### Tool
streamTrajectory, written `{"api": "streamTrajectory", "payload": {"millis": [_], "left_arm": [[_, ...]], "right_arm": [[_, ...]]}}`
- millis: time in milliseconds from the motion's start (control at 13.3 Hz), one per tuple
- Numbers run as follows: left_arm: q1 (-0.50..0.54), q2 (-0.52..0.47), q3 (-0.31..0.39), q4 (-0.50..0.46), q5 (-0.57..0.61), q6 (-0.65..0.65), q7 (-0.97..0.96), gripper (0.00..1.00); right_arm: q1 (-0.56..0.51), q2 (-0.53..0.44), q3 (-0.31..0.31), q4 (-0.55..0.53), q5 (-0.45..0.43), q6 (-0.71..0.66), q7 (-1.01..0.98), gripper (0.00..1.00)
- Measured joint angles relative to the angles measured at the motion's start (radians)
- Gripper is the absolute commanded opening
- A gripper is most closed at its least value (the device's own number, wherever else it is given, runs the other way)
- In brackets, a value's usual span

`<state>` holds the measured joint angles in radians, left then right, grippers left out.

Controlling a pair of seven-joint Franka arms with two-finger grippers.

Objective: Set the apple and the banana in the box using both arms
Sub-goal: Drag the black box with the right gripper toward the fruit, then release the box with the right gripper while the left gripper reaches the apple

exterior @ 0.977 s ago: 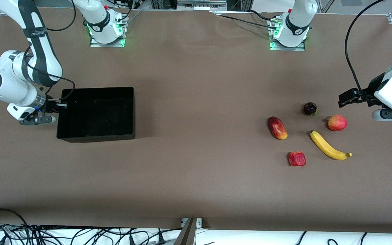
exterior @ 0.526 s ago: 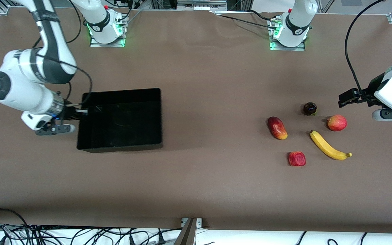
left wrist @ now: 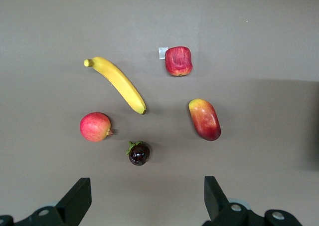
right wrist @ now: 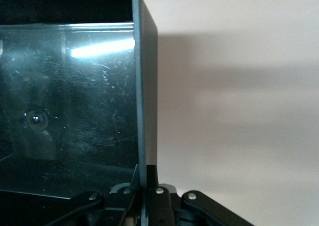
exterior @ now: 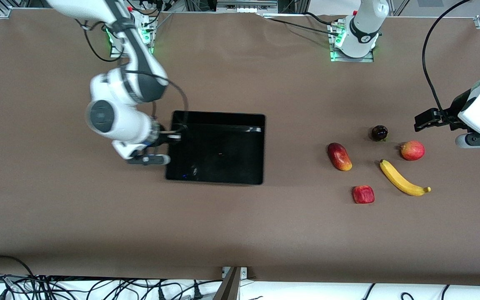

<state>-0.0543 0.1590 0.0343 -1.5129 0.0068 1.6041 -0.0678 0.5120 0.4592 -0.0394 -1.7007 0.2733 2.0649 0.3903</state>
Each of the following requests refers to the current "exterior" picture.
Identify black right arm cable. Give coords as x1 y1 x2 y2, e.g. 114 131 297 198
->
125 70 190 140

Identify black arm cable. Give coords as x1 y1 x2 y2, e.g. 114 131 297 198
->
422 0 474 121
125 70 190 140

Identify red yellow mango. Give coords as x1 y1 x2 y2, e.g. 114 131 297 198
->
327 142 353 172

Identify squarish red apple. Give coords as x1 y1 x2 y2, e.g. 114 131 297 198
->
352 185 375 205

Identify brown paper table cover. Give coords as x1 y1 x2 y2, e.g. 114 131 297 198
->
0 9 480 287

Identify long black base cable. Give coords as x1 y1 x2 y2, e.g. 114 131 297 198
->
261 15 340 36

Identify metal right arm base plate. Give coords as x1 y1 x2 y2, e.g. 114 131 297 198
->
106 17 154 58

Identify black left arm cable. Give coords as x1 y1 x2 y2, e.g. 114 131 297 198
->
422 0 474 121

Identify looping black cable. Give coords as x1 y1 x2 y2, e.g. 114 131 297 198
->
75 19 124 63

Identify tangled black cables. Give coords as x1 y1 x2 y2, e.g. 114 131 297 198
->
0 273 224 300

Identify grey metal post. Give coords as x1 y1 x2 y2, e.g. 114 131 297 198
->
212 267 241 300

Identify dark purple plum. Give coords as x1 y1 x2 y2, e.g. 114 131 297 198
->
370 125 389 142

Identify short black base cable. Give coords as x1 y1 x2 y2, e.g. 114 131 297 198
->
305 12 334 25

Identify yellow banana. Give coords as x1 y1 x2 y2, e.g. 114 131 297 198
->
380 159 432 197

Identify black plastic box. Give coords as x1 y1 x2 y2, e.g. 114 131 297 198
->
165 110 266 185

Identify grey power strip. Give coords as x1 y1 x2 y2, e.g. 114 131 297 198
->
216 0 279 13

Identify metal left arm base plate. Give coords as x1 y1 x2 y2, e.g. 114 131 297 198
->
330 21 375 63

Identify small metal bracket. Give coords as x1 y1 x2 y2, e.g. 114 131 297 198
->
222 267 249 279

